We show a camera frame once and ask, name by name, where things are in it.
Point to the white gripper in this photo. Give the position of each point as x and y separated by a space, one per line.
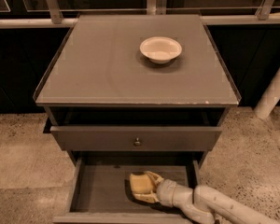
166 190

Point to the yellow sponge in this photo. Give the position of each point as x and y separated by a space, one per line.
141 184

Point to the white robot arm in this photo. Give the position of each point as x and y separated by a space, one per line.
199 204

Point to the round metal drawer knob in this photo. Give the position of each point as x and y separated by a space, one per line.
137 142

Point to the grey open middle drawer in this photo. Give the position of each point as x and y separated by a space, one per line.
102 192

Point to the grey drawer cabinet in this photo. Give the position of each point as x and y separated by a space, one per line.
102 79

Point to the grey top drawer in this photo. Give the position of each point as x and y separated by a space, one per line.
121 138

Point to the white bowl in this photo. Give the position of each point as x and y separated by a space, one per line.
160 49

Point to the white cylindrical post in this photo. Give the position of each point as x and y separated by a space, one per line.
269 98

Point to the metal window railing frame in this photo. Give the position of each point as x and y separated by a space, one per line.
46 13

